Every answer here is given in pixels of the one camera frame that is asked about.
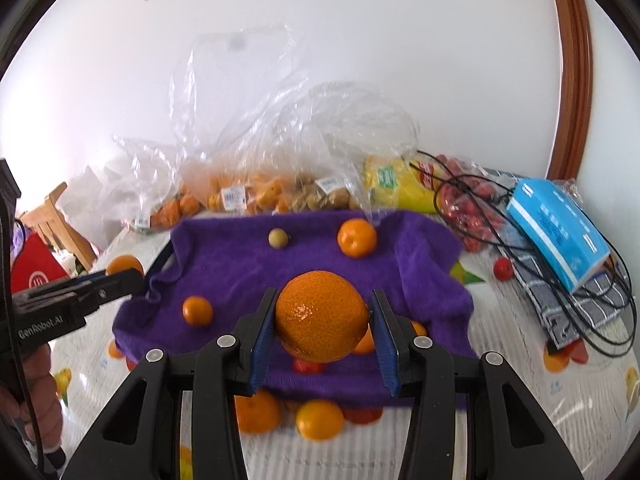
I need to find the brown wooden door frame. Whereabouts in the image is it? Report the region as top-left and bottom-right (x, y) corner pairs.
(545, 0), (594, 181)

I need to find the white plastic bag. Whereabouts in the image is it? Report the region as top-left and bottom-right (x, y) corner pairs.
(60, 162), (133, 243)

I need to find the bag of cherry tomatoes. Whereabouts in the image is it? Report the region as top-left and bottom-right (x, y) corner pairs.
(432, 155), (516, 253)

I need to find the small oval orange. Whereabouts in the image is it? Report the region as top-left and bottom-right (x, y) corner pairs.
(352, 322), (382, 356)

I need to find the purple towel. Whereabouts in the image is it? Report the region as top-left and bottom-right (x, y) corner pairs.
(112, 210), (478, 406)

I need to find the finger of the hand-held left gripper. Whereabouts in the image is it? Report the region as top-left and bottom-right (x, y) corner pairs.
(74, 267), (147, 317)
(12, 269), (109, 304)

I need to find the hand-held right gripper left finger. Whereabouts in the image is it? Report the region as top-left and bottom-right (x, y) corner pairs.
(62, 287), (278, 480)

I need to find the black cable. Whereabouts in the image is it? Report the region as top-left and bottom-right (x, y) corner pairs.
(415, 149), (640, 358)

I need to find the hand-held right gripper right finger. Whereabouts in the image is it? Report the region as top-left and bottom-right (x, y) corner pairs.
(370, 288), (583, 480)

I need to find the blue tissue box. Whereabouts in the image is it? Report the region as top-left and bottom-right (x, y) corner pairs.
(506, 177), (612, 295)

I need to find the clear bag of small oranges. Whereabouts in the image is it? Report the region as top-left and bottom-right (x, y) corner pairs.
(170, 25), (311, 216)

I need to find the clear bag of longans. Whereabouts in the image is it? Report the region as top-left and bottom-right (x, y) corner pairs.
(287, 80), (421, 213)

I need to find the wooden chair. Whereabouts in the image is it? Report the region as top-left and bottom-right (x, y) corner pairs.
(20, 182), (98, 271)

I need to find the mandarin orange with stem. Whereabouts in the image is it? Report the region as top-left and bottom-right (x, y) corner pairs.
(182, 296), (214, 327)

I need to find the red printed bag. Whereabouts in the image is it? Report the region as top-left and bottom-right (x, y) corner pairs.
(11, 232), (71, 293)

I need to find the large orange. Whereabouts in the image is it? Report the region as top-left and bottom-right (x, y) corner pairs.
(274, 270), (372, 363)

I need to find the person's left hand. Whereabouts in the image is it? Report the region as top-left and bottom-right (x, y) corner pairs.
(22, 344), (65, 467)

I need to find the yellow green plastic bag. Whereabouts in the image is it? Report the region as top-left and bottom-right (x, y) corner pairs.
(362, 155), (443, 216)

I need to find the clear bag of mandarins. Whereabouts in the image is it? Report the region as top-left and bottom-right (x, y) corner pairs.
(112, 135), (206, 233)

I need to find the fruit print lace tablecloth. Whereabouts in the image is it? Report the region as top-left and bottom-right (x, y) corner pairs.
(45, 210), (640, 480)

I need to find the grey plaid cloth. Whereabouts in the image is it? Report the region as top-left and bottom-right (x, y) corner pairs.
(480, 167), (640, 351)

